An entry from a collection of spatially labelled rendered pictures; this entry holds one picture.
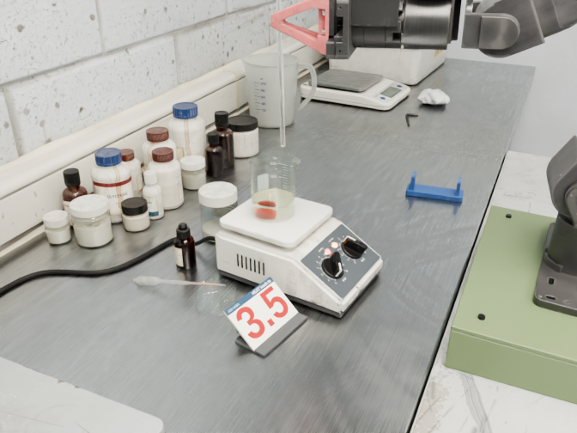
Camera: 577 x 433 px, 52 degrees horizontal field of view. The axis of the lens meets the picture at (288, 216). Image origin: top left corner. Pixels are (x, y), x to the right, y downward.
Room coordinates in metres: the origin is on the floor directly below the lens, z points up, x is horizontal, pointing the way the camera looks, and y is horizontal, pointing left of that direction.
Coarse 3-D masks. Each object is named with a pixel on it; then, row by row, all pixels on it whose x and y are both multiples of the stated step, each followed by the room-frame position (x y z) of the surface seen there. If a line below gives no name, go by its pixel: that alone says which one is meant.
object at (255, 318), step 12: (264, 288) 0.62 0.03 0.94; (276, 288) 0.63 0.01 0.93; (252, 300) 0.60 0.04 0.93; (264, 300) 0.60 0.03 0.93; (276, 300) 0.61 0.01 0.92; (240, 312) 0.57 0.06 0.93; (252, 312) 0.58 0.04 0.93; (264, 312) 0.59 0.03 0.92; (276, 312) 0.60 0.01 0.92; (288, 312) 0.61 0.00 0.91; (240, 324) 0.56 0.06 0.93; (252, 324) 0.57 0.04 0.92; (264, 324) 0.58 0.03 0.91; (252, 336) 0.55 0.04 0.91
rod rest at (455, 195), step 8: (408, 184) 0.99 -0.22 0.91; (416, 184) 0.99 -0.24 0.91; (408, 192) 0.96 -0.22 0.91; (416, 192) 0.96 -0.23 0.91; (424, 192) 0.95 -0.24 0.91; (432, 192) 0.95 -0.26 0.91; (440, 192) 0.95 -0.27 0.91; (448, 192) 0.95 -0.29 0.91; (456, 192) 0.94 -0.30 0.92; (448, 200) 0.94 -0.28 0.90; (456, 200) 0.93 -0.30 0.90
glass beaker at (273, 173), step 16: (256, 160) 0.74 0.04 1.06; (272, 160) 0.75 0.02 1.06; (288, 160) 0.74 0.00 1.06; (256, 176) 0.70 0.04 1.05; (272, 176) 0.70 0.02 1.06; (288, 176) 0.70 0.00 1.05; (256, 192) 0.71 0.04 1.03; (272, 192) 0.70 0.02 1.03; (288, 192) 0.70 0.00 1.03; (256, 208) 0.71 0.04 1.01; (272, 208) 0.70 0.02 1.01; (288, 208) 0.70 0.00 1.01
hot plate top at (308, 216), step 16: (240, 208) 0.74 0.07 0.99; (304, 208) 0.74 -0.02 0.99; (320, 208) 0.74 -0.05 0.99; (224, 224) 0.70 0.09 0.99; (240, 224) 0.69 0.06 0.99; (256, 224) 0.69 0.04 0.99; (272, 224) 0.69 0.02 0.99; (288, 224) 0.69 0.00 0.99; (304, 224) 0.69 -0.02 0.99; (272, 240) 0.66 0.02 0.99; (288, 240) 0.65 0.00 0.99
